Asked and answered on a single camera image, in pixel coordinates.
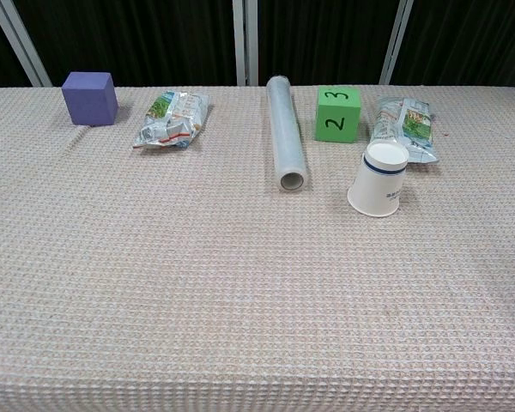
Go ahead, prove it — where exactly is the beige waffle tablecloth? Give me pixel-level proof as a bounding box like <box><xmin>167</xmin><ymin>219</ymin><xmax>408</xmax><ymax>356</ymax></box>
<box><xmin>0</xmin><ymin>84</ymin><xmax>515</xmax><ymax>412</ymax></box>

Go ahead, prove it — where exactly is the clear cling film roll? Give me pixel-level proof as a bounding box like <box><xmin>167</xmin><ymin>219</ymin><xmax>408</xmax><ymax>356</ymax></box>
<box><xmin>265</xmin><ymin>76</ymin><xmax>308</xmax><ymax>193</ymax></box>

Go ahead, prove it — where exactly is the green numbered foam cube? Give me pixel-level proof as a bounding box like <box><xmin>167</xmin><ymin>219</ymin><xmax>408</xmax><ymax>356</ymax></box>
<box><xmin>314</xmin><ymin>85</ymin><xmax>362</xmax><ymax>143</ymax></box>

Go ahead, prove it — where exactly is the white paper cup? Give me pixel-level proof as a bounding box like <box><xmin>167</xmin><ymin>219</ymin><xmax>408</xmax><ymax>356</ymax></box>
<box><xmin>347</xmin><ymin>141</ymin><xmax>410</xmax><ymax>218</ymax></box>

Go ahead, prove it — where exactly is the white frame post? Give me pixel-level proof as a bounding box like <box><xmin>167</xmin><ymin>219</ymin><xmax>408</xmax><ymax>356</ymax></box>
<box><xmin>0</xmin><ymin>0</ymin><xmax>52</xmax><ymax>88</ymax></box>
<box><xmin>378</xmin><ymin>0</ymin><xmax>415</xmax><ymax>85</ymax></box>
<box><xmin>233</xmin><ymin>0</ymin><xmax>259</xmax><ymax>86</ymax></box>

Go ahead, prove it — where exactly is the crumpled snack bag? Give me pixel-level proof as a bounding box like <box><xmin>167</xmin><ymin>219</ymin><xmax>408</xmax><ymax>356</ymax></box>
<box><xmin>367</xmin><ymin>95</ymin><xmax>439</xmax><ymax>165</ymax></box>
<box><xmin>131</xmin><ymin>89</ymin><xmax>210</xmax><ymax>150</ymax></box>

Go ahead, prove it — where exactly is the purple foam cube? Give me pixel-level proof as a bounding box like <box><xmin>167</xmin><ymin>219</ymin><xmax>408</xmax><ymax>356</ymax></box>
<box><xmin>61</xmin><ymin>71</ymin><xmax>119</xmax><ymax>127</ymax></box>

